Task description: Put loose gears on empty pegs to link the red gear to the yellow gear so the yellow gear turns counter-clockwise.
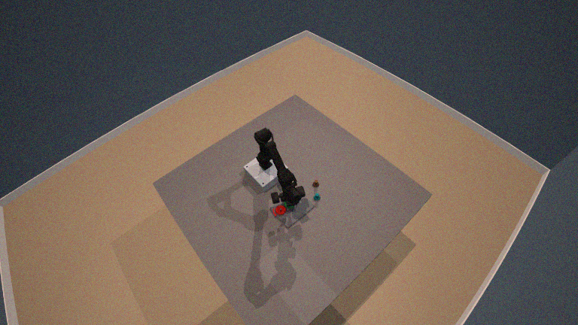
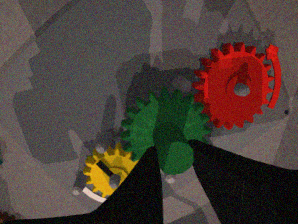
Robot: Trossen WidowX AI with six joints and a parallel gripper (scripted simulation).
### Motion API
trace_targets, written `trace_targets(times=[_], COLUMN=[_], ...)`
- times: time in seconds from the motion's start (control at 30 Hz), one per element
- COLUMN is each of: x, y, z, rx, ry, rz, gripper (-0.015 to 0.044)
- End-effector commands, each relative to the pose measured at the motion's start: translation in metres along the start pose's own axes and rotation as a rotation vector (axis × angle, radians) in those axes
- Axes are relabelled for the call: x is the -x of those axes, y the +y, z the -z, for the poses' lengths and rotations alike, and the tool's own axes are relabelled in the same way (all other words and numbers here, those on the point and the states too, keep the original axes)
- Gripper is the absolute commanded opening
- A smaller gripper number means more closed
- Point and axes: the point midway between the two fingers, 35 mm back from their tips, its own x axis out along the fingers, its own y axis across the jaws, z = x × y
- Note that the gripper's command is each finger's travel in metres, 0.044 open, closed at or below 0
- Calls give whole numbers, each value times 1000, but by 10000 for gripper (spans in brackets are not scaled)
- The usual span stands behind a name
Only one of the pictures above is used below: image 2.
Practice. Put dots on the yellow gear with black stripe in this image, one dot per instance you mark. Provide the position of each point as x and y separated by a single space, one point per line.
103 165

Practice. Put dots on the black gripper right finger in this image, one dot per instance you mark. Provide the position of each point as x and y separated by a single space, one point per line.
245 191

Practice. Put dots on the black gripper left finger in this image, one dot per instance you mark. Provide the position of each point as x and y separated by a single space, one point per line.
138 200

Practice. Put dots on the grey flat board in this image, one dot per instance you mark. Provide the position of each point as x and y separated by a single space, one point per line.
67 93

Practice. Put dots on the green gear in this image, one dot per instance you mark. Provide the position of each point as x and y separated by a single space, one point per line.
167 123

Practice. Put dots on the red gear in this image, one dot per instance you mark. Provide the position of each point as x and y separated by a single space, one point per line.
238 64

